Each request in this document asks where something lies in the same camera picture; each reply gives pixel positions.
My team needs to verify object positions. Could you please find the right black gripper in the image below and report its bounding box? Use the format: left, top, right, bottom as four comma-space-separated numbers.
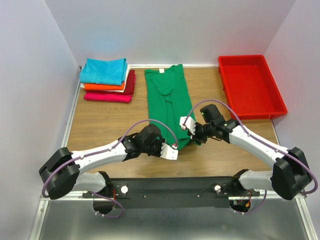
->
187, 121, 215, 144

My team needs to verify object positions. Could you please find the green t shirt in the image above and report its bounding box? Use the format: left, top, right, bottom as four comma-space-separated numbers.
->
144, 64, 192, 150

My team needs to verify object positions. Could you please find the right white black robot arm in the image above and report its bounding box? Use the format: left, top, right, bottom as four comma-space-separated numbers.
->
180, 104, 313, 200

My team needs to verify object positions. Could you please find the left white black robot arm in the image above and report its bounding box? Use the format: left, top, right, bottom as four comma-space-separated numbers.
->
38, 123, 171, 200

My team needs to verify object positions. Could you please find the folded dark red t shirt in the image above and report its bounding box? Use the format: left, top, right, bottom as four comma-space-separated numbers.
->
119, 69, 136, 95

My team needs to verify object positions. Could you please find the red plastic bin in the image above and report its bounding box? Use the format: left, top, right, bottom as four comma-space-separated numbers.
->
218, 55, 288, 120

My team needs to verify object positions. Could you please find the folded pink t shirt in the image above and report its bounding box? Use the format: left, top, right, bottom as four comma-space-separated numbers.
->
83, 92, 132, 104

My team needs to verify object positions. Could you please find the folded cyan t shirt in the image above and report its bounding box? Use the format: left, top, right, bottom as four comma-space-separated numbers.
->
79, 58, 128, 86

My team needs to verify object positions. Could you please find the folded white t shirt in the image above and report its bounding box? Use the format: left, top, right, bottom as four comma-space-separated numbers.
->
80, 64, 131, 93

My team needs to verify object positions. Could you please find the folded orange t shirt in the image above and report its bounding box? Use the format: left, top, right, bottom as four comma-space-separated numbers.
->
80, 82, 125, 92

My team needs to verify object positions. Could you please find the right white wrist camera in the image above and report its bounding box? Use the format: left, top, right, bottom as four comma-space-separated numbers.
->
179, 116, 196, 135

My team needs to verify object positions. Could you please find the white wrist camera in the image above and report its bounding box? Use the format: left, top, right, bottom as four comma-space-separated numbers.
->
160, 143, 179, 161
179, 116, 196, 135

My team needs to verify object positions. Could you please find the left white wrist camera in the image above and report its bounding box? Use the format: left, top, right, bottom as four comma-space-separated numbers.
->
160, 143, 179, 161

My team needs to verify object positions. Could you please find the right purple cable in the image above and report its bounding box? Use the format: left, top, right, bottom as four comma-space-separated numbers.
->
182, 99, 318, 216

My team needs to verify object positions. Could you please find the purple cable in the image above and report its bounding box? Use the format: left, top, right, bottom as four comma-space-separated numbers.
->
182, 99, 318, 216
41, 118, 179, 219

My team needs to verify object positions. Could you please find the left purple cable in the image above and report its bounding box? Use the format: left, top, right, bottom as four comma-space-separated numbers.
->
41, 118, 179, 219

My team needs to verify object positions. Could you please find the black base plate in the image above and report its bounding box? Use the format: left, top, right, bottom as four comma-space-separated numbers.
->
82, 176, 259, 216

